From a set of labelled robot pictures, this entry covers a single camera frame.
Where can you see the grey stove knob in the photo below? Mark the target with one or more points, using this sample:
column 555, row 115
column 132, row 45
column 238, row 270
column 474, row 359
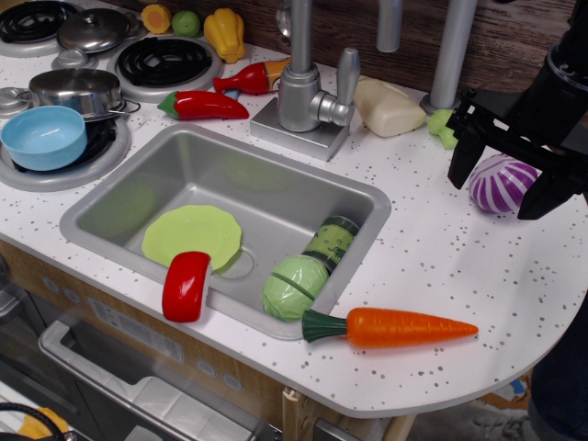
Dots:
column 13, row 101
column 73, row 59

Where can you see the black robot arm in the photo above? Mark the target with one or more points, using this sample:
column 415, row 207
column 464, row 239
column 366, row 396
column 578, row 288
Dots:
column 565, row 65

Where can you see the silver oven door handle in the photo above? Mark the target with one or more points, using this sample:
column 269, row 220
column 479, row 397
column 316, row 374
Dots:
column 128, row 391

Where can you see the yellow toy bell pepper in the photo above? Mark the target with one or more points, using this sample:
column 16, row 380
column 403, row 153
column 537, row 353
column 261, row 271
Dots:
column 224, row 31

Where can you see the green toy broccoli piece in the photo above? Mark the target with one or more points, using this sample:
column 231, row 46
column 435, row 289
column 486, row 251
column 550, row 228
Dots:
column 437, row 126

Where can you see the red toy ketchup bottle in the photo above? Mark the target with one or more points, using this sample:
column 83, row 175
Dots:
column 256, row 79

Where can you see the yellow object bottom left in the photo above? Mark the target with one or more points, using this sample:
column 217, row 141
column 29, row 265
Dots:
column 34, row 428

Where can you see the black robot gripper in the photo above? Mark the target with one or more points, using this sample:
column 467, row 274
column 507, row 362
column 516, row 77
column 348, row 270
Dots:
column 541, row 128

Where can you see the silver toy faucet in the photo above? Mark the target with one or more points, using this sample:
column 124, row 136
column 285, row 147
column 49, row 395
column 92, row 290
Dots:
column 303, row 117

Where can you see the black stove burner back right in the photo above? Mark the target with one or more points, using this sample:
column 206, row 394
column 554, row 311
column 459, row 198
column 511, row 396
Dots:
column 151, row 69

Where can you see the stove burner front left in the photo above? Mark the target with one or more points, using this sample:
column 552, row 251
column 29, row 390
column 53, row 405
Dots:
column 108, row 143

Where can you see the red toy chili pepper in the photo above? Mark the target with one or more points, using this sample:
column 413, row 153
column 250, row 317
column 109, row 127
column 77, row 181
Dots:
column 196, row 104

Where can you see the steel toy pot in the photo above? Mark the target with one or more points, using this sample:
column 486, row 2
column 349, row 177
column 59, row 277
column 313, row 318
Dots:
column 94, row 94

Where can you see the grey hanging handle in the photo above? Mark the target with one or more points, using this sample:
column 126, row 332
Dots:
column 389, row 25

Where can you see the grey stove knob upper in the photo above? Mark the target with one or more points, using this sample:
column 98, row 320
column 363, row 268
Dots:
column 73, row 59

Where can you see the grey stove knob left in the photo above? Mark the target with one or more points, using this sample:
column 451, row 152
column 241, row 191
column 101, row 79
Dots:
column 13, row 101

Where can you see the grey vertical post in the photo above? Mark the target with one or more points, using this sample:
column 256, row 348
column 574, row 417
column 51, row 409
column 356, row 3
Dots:
column 451, row 56

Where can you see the orange toy pumpkin slice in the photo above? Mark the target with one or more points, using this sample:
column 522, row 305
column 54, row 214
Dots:
column 156, row 18

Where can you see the orange toy carrot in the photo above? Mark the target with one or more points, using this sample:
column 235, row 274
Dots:
column 381, row 328

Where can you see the green toy cabbage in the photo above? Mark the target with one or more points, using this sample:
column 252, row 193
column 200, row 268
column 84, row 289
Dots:
column 292, row 287

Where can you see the black stove burner back left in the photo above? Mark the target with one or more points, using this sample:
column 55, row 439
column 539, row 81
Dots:
column 30, row 29

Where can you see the grey toy sink basin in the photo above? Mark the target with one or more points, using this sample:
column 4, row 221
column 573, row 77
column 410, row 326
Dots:
column 279, row 203

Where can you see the green toy apple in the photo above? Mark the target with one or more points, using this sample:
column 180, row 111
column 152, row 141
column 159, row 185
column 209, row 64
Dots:
column 186, row 23

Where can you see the light blue toy bowl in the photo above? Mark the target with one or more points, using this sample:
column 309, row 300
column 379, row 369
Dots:
column 45, row 138

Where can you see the purple striped toy onion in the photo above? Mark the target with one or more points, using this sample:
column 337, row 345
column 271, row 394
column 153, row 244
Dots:
column 499, row 183

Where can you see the light green toy plate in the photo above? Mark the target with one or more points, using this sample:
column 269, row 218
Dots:
column 200, row 228

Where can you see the red and white toy sushi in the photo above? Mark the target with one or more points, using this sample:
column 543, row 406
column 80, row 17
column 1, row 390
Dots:
column 186, row 287

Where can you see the black stove burner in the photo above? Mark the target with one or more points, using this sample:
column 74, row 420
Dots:
column 30, row 29
column 151, row 69

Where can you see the green labelled toy can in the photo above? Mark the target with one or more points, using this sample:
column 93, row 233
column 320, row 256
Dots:
column 331, row 241

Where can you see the cream toy bottle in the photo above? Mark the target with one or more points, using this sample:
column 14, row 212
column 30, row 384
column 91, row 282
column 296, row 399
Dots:
column 385, row 109

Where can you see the steel pot lid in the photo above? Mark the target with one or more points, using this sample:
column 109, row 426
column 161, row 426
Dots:
column 99, row 29

